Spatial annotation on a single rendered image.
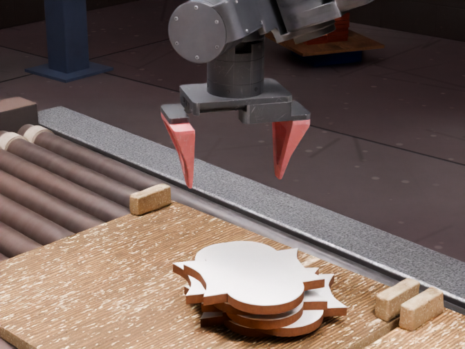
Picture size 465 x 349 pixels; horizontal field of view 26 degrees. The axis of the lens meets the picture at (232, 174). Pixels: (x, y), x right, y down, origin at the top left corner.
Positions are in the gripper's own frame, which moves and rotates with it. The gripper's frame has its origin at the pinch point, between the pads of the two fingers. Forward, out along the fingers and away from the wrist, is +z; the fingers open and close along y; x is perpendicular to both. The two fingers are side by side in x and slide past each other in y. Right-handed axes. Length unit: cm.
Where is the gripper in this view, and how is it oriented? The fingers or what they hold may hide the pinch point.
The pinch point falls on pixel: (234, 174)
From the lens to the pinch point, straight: 104.8
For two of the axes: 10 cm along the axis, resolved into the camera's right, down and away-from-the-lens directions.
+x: -2.8, -3.6, 8.9
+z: -0.1, 9.3, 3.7
